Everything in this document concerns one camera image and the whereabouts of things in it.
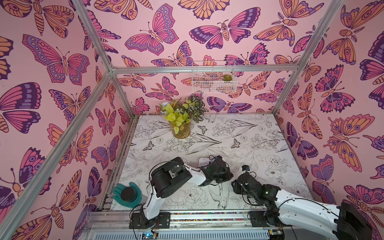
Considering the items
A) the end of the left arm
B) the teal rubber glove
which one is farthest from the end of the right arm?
the teal rubber glove

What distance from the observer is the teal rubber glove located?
2.62ft

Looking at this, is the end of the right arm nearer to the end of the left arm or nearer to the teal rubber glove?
the end of the left arm
